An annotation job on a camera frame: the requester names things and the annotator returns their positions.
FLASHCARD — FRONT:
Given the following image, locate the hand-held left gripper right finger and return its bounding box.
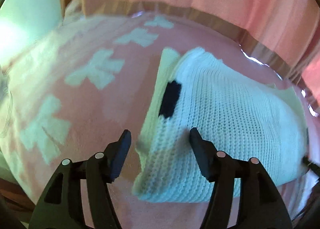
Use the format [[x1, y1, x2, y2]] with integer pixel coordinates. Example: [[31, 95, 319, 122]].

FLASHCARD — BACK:
[[189, 127, 293, 229]]

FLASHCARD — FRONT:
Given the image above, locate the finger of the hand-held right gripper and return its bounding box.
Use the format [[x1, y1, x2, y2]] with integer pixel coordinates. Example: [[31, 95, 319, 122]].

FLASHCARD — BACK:
[[302, 156, 314, 170]]

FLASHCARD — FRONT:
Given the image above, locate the white cloth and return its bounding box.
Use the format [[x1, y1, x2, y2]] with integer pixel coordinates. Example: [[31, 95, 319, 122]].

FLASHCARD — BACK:
[[63, 0, 83, 20]]

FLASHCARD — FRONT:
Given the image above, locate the white red black knit sweater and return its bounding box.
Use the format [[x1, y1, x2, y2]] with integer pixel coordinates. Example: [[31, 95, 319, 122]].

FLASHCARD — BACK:
[[132, 47, 312, 203]]

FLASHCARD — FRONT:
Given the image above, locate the bed frame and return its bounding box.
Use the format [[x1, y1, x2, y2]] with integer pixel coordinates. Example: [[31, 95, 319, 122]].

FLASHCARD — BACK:
[[0, 176, 38, 222]]

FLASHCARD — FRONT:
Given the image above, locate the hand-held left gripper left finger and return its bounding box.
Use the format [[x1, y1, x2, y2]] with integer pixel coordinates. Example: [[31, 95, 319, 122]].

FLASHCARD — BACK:
[[29, 129, 132, 229]]

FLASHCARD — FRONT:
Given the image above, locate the pink blanket with white pattern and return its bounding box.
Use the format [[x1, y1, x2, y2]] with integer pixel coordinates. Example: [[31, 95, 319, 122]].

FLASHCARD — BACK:
[[0, 13, 320, 229]]

